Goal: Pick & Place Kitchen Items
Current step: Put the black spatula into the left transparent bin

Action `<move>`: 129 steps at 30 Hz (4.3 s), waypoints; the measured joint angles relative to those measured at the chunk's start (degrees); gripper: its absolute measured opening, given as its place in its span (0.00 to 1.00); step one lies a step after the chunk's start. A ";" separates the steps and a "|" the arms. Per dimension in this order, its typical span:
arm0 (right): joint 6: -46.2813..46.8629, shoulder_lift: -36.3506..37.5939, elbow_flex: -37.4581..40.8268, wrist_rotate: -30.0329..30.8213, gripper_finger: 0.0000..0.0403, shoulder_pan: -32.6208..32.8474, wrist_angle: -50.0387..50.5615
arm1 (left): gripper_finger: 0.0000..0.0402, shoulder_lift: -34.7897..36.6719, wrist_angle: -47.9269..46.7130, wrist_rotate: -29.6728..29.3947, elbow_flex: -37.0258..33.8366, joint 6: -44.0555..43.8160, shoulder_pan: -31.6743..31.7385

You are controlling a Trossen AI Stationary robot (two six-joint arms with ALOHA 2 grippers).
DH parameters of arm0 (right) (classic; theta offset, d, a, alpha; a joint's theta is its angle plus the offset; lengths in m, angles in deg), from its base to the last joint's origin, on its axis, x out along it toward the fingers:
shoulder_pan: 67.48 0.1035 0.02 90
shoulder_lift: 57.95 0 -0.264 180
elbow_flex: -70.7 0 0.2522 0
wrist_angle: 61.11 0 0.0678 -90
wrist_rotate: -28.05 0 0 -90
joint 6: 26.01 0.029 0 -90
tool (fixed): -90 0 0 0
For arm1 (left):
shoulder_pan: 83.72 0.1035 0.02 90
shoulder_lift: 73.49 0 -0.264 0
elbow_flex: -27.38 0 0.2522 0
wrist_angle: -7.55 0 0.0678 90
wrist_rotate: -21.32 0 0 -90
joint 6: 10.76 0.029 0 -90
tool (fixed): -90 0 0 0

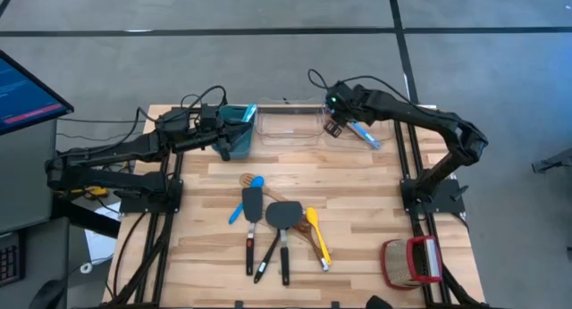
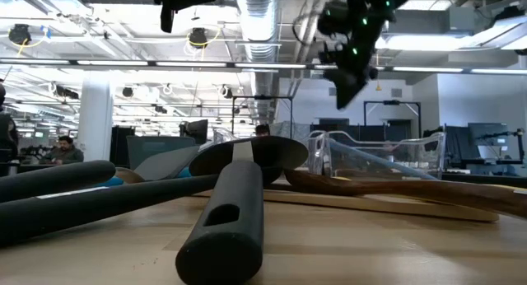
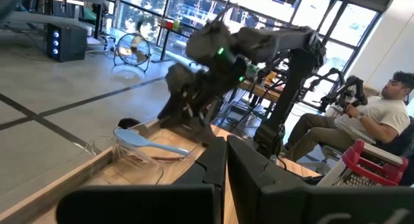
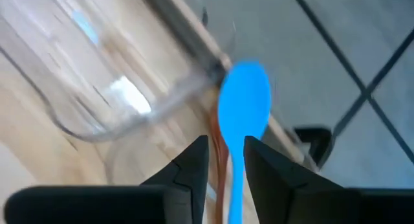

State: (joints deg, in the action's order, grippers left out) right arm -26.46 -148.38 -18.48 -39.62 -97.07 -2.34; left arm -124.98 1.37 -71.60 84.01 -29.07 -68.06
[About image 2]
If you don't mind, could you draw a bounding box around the yellow hanging cord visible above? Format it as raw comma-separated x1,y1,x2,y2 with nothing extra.
373,49,383,92

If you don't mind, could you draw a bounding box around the black monitor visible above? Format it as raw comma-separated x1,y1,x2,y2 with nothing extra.
179,119,210,145

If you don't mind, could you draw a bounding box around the long ceiling light strip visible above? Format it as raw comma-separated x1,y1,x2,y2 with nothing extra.
0,58,527,75

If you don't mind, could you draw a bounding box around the light wooden slotted spatula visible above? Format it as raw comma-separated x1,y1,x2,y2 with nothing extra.
114,166,146,185

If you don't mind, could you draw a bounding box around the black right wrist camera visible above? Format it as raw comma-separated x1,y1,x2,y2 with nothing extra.
315,2,353,38

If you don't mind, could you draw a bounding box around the dark brown wooden spoon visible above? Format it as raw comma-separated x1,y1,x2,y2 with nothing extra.
283,168,527,220

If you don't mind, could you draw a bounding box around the black ceiling cable reel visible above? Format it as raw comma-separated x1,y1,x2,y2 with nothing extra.
188,26,209,48
7,22,33,46

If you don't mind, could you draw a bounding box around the teal plastic bin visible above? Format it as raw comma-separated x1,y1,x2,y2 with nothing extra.
125,135,198,171

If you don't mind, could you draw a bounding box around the black equipment stand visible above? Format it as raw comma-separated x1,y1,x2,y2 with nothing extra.
472,127,527,165

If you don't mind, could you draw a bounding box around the dark cabinet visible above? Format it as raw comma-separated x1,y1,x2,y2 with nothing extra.
110,124,137,167

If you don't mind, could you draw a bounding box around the grey wedge spatula black handle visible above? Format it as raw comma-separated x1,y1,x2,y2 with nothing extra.
0,144,202,204

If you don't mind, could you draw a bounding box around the silver spiral ventilation duct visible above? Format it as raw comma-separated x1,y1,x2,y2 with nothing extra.
235,0,282,128

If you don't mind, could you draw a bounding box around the light wooden spork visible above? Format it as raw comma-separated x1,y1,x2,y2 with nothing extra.
193,189,500,223

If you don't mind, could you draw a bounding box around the blue silicone spoon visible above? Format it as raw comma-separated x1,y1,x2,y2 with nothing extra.
86,166,194,190

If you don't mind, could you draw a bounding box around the grey monitor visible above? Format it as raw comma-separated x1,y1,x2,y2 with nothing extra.
467,121,511,149

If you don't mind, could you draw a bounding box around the reddish brown wooden utensil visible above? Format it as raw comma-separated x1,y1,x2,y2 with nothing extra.
335,168,437,181

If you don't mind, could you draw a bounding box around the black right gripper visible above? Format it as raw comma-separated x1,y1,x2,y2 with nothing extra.
319,23,382,111

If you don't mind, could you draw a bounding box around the large pale blue spoon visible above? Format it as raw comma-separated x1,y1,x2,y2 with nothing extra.
328,138,438,180

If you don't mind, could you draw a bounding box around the round black spatula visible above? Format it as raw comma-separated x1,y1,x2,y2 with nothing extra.
175,135,310,285

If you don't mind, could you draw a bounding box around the white building column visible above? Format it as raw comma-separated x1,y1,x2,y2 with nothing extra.
76,69,115,163

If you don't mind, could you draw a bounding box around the black metal frame rig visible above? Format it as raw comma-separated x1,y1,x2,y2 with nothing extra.
230,95,295,132
361,99,422,128

